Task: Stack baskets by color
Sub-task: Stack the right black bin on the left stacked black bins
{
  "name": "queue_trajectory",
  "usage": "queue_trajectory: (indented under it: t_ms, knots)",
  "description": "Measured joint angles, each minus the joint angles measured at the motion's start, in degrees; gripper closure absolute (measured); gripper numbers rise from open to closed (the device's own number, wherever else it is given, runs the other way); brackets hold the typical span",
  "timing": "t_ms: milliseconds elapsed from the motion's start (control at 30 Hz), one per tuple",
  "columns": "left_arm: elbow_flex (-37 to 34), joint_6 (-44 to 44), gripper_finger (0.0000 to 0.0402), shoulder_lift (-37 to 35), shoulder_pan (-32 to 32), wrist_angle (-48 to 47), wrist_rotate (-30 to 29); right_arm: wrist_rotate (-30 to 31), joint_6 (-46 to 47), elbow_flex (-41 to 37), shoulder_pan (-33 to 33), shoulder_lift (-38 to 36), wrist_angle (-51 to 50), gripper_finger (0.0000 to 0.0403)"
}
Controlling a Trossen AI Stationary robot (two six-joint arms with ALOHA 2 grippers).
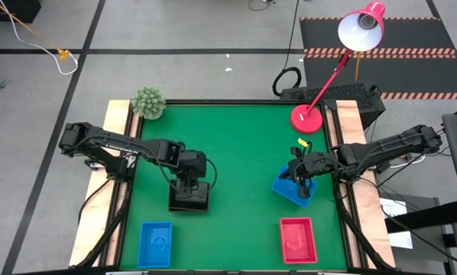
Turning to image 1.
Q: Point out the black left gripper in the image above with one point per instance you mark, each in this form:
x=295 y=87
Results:
x=192 y=164

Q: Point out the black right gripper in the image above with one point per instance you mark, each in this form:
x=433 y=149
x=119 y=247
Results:
x=316 y=163

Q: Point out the blue slotted plastic basket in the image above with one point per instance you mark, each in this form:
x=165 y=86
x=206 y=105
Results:
x=287 y=189
x=154 y=244

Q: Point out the black slotted plastic basket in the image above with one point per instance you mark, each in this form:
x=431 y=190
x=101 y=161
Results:
x=190 y=206

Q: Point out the red slotted plastic basket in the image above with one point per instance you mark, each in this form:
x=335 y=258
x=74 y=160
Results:
x=298 y=240

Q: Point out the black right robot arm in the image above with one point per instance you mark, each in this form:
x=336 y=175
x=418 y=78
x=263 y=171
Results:
x=389 y=147

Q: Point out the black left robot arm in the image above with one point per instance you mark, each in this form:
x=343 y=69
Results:
x=98 y=142

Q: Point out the yellow tape tag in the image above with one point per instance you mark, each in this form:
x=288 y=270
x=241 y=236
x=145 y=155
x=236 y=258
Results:
x=302 y=142

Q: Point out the red desk lamp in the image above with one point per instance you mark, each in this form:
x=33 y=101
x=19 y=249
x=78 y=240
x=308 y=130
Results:
x=306 y=119

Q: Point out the light wooden side board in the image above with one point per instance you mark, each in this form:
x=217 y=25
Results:
x=349 y=118
x=115 y=114

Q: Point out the green succulent in white pot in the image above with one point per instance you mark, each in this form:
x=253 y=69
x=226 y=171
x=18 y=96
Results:
x=149 y=102

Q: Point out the black foam-topped box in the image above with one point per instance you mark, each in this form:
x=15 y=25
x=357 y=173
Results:
x=351 y=93

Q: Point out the white paper sheet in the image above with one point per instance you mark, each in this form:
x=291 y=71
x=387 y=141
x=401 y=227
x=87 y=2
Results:
x=401 y=240

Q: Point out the black crossbar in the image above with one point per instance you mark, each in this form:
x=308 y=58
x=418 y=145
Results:
x=435 y=217

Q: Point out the black striped floor mat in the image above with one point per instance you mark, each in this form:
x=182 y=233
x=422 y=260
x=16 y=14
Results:
x=404 y=38

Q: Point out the black box on floor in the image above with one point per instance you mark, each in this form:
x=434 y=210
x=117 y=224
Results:
x=18 y=9

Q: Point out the black table edge frame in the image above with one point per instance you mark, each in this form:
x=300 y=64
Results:
x=232 y=102

